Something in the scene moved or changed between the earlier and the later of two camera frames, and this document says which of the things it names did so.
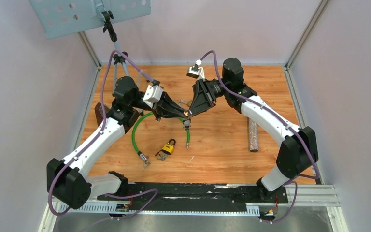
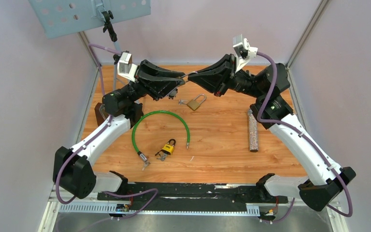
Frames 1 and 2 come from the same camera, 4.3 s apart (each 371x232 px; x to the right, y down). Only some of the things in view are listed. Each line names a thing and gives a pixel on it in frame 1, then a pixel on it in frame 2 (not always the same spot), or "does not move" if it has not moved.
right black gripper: [203, 97] -> [216, 77]
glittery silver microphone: [253, 136] does not move
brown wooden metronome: [99, 115] does not move
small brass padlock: [187, 122] -> [173, 93]
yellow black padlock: [168, 148] does not move
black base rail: [134, 195] does not move
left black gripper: [165, 105] -> [157, 87]
